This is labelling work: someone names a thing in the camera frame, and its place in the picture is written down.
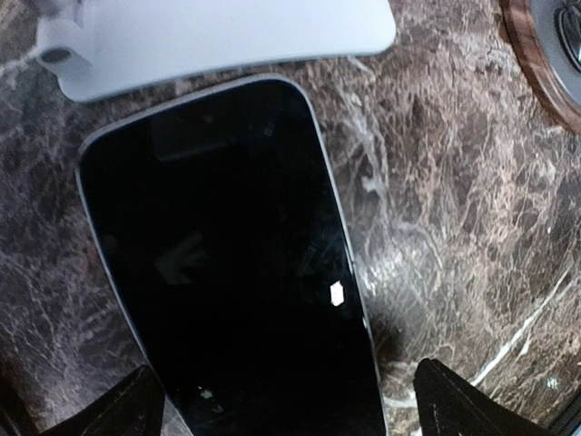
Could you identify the grey wood-base phone stand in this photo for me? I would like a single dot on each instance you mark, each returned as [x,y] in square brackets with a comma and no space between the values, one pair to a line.
[545,37]

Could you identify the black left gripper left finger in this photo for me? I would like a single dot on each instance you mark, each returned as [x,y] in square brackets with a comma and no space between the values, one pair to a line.
[134,406]

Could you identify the white folding phone stand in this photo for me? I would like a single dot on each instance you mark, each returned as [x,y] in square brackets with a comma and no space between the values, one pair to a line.
[98,49]

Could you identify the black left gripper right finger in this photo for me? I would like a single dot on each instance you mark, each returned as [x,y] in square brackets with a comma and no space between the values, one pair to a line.
[449,405]

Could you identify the black phone grey edge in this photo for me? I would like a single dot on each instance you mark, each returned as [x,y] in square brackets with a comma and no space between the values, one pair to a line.
[219,226]

